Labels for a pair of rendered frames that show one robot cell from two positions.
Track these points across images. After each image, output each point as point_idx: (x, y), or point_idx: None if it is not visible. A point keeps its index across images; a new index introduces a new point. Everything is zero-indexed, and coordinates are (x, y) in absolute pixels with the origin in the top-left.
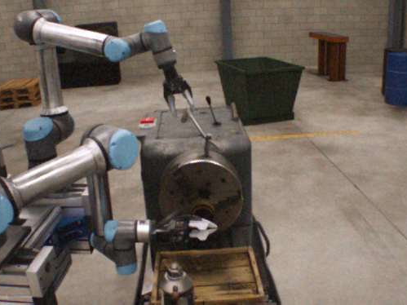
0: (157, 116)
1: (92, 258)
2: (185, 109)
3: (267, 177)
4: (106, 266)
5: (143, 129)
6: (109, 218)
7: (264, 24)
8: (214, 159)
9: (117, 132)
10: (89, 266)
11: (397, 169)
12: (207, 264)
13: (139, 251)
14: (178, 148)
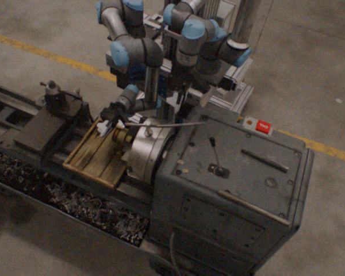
0: (281, 141)
1: (326, 207)
2: (278, 163)
3: None
4: (310, 214)
5: (241, 119)
6: (145, 92)
7: None
8: (142, 137)
9: (117, 42)
10: (313, 201)
11: None
12: (117, 157)
13: (330, 250)
14: (183, 127)
